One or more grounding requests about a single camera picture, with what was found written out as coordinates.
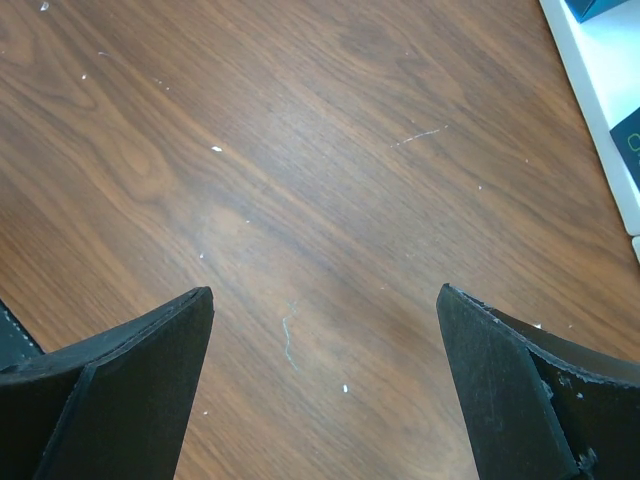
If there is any cream three tier shelf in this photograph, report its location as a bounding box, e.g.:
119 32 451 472
540 1 639 252

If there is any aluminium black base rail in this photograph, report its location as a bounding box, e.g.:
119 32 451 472
0 301 45 369

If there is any silver R&O toothpaste box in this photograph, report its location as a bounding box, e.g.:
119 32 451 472
565 0 626 23
610 108 640 188

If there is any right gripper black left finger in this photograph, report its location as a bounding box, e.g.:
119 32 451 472
1 287 214 479

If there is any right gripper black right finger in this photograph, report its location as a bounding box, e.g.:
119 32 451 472
436 284 639 479

